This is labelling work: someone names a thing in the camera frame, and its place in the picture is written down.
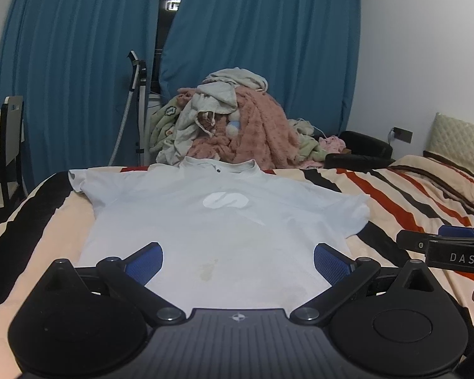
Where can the beige quilted headboard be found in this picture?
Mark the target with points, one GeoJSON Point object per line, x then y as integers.
{"type": "Point", "coordinates": [451, 140]}

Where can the cream hooded garment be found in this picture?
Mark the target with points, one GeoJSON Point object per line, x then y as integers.
{"type": "Point", "coordinates": [215, 96]}

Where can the white polo shirt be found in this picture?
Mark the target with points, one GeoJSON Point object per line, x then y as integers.
{"type": "Point", "coordinates": [232, 236]}

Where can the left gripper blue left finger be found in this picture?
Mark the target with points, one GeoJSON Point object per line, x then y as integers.
{"type": "Point", "coordinates": [127, 279]}

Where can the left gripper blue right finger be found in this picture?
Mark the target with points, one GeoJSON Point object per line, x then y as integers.
{"type": "Point", "coordinates": [347, 278]}

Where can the right blue curtain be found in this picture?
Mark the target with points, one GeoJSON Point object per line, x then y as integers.
{"type": "Point", "coordinates": [306, 49]}

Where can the small pink clothes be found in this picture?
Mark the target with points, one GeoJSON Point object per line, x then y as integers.
{"type": "Point", "coordinates": [332, 144]}

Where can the pink fluffy blanket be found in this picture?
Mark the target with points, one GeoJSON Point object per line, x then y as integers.
{"type": "Point", "coordinates": [248, 125]}

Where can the striped fleece blanket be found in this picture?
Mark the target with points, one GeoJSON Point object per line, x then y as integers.
{"type": "Point", "coordinates": [54, 222]}

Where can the black chair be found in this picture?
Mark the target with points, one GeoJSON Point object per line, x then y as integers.
{"type": "Point", "coordinates": [11, 136]}

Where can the left blue curtain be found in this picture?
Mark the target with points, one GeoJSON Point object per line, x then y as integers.
{"type": "Point", "coordinates": [68, 59]}

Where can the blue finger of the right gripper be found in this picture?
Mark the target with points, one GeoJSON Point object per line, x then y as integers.
{"type": "Point", "coordinates": [456, 232]}

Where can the black armchair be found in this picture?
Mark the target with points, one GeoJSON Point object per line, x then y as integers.
{"type": "Point", "coordinates": [362, 153]}

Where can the black wall socket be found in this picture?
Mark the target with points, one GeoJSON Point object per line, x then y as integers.
{"type": "Point", "coordinates": [402, 135]}

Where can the green patterned blanket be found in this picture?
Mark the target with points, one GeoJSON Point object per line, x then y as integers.
{"type": "Point", "coordinates": [162, 124]}

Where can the blue curtain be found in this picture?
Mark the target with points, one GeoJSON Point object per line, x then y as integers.
{"type": "Point", "coordinates": [68, 59]}
{"type": "Point", "coordinates": [306, 49]}

